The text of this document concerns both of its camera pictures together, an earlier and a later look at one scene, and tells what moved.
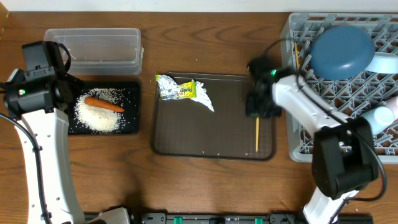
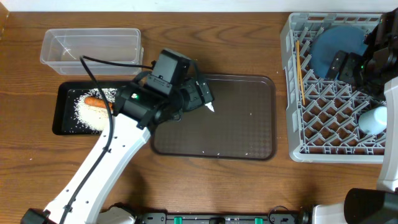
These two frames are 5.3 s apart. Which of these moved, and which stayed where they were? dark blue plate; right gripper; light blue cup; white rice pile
Moved: right gripper
Stayed: dark blue plate; white rice pile; light blue cup
